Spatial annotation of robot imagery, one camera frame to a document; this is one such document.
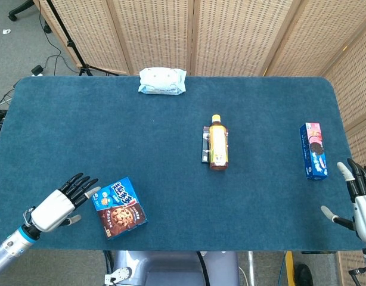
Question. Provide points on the black power adapter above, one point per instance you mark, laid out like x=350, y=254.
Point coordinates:
x=37, y=69

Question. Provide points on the light blue wet wipes pack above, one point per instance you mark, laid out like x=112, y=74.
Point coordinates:
x=162, y=80

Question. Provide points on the white paper scrap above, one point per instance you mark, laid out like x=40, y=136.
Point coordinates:
x=6, y=31

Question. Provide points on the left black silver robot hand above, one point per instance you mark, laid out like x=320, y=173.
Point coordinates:
x=52, y=208

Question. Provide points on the small dark packet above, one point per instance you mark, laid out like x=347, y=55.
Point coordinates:
x=204, y=143

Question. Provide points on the grey blue robot torso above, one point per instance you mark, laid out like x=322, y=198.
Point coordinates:
x=171, y=268

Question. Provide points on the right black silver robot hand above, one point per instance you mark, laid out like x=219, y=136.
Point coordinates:
x=364, y=208

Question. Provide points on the black caster wheel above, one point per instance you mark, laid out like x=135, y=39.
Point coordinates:
x=303, y=275

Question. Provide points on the wicker folding screen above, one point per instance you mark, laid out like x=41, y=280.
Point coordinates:
x=159, y=29

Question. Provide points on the white metal bracket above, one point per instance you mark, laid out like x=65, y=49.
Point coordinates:
x=120, y=274

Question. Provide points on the black tripod stand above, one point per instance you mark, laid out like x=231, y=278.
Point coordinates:
x=74, y=47

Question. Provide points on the yellow capped tea bottle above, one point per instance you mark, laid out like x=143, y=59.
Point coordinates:
x=218, y=143

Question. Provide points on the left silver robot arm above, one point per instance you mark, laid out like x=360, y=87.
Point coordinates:
x=10, y=245

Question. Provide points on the silver table leg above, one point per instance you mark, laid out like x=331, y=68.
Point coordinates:
x=251, y=268

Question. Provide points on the blue carpet table mat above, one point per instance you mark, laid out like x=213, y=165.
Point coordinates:
x=111, y=134

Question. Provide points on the blue pink sandwich cookie box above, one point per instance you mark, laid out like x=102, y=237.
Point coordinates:
x=314, y=152

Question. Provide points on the black office chair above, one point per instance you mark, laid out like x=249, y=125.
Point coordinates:
x=20, y=9

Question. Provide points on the blue chocolate chip cookie box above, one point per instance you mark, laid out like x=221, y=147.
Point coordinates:
x=120, y=208

